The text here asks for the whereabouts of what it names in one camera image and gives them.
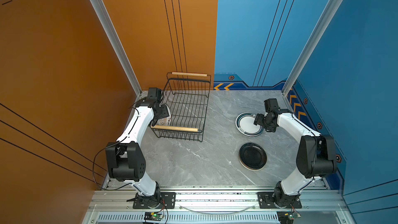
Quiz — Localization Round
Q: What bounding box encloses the black wire dish rack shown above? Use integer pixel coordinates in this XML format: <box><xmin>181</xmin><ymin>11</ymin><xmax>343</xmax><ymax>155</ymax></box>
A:
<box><xmin>150</xmin><ymin>72</ymin><xmax>211</xmax><ymax>142</ymax></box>

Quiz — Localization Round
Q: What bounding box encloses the black plate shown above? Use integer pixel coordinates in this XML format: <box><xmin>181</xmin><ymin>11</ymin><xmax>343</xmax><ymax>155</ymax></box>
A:
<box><xmin>238</xmin><ymin>143</ymin><xmax>267</xmax><ymax>167</ymax></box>

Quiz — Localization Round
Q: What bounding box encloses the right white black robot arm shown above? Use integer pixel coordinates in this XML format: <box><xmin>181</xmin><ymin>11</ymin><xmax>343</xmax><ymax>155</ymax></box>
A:
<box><xmin>254</xmin><ymin>110</ymin><xmax>337</xmax><ymax>208</ymax></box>

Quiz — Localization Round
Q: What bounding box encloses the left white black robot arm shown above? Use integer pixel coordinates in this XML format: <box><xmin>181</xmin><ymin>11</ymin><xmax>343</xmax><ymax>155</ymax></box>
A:
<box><xmin>105</xmin><ymin>96</ymin><xmax>168</xmax><ymax>208</ymax></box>

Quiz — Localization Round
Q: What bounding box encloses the white plate orange sunburst pattern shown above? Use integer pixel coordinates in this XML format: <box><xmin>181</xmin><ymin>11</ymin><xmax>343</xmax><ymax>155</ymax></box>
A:
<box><xmin>158</xmin><ymin>104</ymin><xmax>172</xmax><ymax>126</ymax></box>

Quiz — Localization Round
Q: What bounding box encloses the circuit board right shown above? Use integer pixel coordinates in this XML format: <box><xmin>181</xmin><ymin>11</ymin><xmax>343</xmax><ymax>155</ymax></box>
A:
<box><xmin>277</xmin><ymin>212</ymin><xmax>301</xmax><ymax>224</ymax></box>

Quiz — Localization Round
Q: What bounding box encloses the green circuit board left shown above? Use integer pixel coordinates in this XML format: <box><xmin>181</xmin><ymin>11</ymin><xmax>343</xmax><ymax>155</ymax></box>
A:
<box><xmin>143</xmin><ymin>212</ymin><xmax>166</xmax><ymax>224</ymax></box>

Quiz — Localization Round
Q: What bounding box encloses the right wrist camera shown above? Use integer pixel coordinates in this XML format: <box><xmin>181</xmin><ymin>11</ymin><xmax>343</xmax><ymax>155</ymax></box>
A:
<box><xmin>264</xmin><ymin>98</ymin><xmax>280</xmax><ymax>113</ymax></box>

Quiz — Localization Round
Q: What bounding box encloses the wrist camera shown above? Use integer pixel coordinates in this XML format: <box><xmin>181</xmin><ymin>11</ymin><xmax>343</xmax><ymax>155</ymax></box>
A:
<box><xmin>264</xmin><ymin>98</ymin><xmax>280</xmax><ymax>113</ymax></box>
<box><xmin>147</xmin><ymin>88</ymin><xmax>163</xmax><ymax>103</ymax></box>

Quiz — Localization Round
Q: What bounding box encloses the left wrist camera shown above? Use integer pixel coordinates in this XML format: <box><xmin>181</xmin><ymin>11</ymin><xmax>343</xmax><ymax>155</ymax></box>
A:
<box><xmin>147</xmin><ymin>88</ymin><xmax>163</xmax><ymax>103</ymax></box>

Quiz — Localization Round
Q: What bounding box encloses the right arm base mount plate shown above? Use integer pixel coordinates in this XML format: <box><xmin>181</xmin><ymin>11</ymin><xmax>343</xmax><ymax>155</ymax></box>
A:
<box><xmin>257</xmin><ymin>192</ymin><xmax>302</xmax><ymax>209</ymax></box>

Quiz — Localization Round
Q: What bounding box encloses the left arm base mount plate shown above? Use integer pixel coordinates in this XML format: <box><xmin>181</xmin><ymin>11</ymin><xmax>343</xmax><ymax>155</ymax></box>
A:
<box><xmin>131</xmin><ymin>192</ymin><xmax>176</xmax><ymax>209</ymax></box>

